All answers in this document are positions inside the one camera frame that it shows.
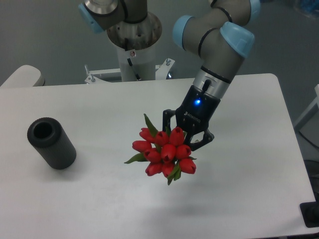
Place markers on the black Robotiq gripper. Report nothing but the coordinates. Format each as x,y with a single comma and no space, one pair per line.
193,116

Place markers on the red tulip bouquet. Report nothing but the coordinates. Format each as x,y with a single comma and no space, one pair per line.
164,151

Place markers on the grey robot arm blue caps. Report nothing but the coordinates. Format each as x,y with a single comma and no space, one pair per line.
218,38

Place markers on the black ribbed cylindrical vase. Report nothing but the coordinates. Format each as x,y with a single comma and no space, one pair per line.
49,139

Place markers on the black device at table edge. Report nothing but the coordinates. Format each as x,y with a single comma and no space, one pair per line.
310,213

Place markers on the beige chair armrest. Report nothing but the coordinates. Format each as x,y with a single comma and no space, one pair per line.
24,76

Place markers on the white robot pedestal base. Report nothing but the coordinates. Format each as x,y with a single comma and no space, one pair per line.
135,44

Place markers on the white furniture frame right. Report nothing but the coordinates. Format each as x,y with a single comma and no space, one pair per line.
308,113

